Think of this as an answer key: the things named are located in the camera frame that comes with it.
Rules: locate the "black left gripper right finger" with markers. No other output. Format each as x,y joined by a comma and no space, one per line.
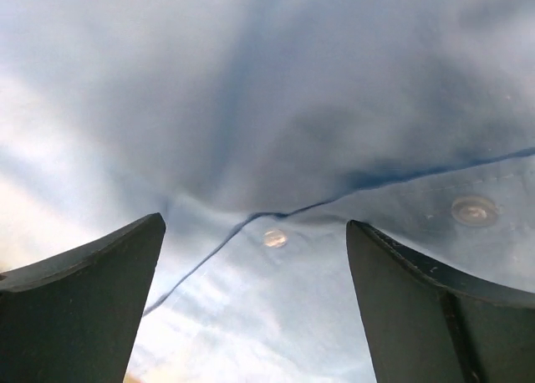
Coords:
425,321

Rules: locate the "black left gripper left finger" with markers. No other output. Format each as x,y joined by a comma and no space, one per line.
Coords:
74,317

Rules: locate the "light blue shirt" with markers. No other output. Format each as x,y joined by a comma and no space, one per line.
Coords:
257,129

